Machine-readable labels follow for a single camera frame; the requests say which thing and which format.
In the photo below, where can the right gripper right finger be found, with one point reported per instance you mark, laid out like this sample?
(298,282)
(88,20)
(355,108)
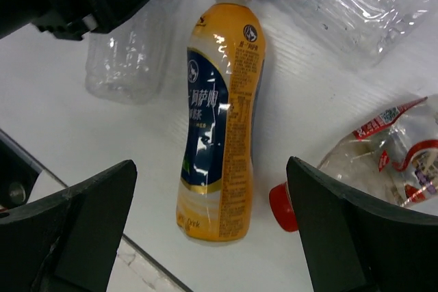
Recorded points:
(355,242)

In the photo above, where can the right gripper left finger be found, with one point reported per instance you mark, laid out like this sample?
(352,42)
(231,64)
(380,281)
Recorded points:
(68,241)

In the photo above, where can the red cap crushed bottle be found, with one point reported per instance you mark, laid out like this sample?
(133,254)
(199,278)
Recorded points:
(393,156)

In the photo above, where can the clear bottle white cap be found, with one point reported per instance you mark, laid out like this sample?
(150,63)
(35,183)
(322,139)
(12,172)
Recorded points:
(125,66)

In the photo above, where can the orange milk tea bottle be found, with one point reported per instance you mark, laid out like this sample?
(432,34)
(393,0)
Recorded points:
(225,58)

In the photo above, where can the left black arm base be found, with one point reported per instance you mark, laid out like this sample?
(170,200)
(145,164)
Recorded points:
(19,174)

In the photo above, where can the aluminium table frame rail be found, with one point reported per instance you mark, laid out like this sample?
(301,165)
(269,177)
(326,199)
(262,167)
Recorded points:
(145,268)

